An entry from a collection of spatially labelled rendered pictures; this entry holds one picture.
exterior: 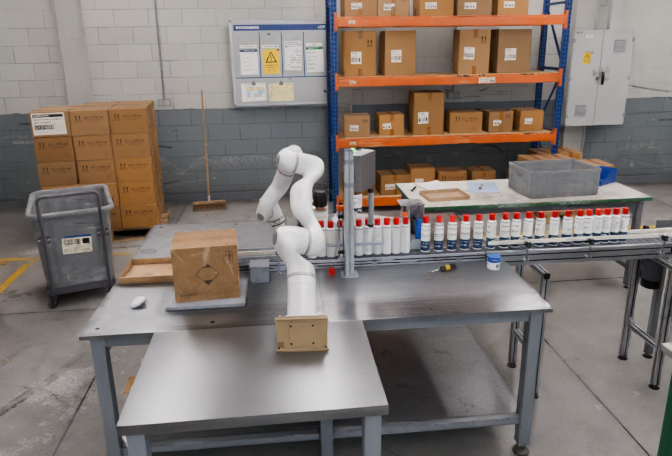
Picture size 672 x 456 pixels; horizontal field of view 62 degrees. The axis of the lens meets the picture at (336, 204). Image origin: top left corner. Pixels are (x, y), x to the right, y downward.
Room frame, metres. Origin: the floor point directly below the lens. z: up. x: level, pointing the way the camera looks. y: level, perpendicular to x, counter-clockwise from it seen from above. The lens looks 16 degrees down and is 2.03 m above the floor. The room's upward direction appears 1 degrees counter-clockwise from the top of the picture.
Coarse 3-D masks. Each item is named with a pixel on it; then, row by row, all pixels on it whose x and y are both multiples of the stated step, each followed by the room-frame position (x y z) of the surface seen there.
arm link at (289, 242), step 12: (288, 228) 2.26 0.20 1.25; (300, 228) 2.29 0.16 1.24; (276, 240) 2.23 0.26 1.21; (288, 240) 2.21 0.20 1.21; (300, 240) 2.24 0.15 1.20; (288, 252) 2.20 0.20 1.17; (300, 252) 2.25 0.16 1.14; (288, 264) 2.19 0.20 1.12; (300, 264) 2.16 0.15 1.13; (288, 276) 2.16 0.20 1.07
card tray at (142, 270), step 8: (128, 264) 2.82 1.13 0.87; (136, 264) 2.89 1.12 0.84; (144, 264) 2.90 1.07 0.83; (152, 264) 2.90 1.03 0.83; (160, 264) 2.89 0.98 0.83; (168, 264) 2.89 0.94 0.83; (128, 272) 2.79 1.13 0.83; (136, 272) 2.79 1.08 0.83; (144, 272) 2.78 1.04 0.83; (152, 272) 2.78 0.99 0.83; (160, 272) 2.78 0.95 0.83; (168, 272) 2.78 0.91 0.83; (120, 280) 2.64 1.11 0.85; (128, 280) 2.64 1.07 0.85; (136, 280) 2.64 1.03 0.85; (144, 280) 2.65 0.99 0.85; (152, 280) 2.65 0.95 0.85; (160, 280) 2.66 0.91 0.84; (168, 280) 2.66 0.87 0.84
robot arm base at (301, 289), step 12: (300, 276) 2.13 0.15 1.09; (312, 276) 2.15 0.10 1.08; (288, 288) 2.12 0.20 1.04; (300, 288) 2.09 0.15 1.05; (312, 288) 2.11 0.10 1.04; (288, 300) 2.09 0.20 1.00; (300, 300) 2.06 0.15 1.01; (312, 300) 2.08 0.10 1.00; (288, 312) 2.05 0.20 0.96; (300, 312) 2.02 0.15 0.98; (312, 312) 2.04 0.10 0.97
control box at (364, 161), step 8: (360, 152) 2.78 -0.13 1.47; (368, 152) 2.78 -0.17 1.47; (360, 160) 2.70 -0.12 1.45; (368, 160) 2.77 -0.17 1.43; (360, 168) 2.70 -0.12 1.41; (368, 168) 2.77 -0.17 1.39; (360, 176) 2.70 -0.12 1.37; (368, 176) 2.77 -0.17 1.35; (360, 184) 2.70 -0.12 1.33; (368, 184) 2.77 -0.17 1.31; (360, 192) 2.71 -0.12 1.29
